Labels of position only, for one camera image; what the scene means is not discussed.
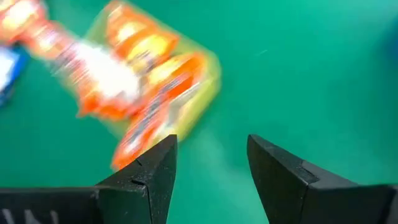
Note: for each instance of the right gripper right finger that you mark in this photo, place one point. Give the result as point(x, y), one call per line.
point(311, 202)

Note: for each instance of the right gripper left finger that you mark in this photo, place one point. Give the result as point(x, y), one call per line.
point(93, 205)

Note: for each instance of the blue Maruchan noodle packet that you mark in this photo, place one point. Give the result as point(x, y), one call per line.
point(6, 71)

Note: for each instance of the green table mat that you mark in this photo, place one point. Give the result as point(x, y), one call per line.
point(295, 77)

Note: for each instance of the yellow translucent plastic bin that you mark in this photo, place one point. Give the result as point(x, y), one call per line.
point(206, 90)

